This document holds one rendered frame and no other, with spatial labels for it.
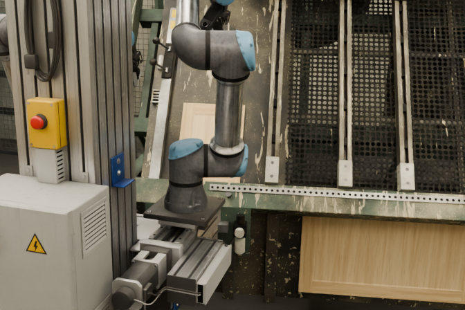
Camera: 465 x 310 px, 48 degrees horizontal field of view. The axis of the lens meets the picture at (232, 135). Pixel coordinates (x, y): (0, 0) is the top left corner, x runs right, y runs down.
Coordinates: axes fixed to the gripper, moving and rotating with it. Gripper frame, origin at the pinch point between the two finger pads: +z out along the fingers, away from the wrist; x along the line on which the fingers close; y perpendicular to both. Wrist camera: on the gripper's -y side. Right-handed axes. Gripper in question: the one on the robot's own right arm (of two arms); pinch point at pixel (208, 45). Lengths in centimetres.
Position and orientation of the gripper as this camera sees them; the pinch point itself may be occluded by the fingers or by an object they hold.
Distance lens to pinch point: 209.9
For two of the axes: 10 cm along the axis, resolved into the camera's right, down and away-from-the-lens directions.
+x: -8.7, -4.4, 2.2
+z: -1.8, 7.0, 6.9
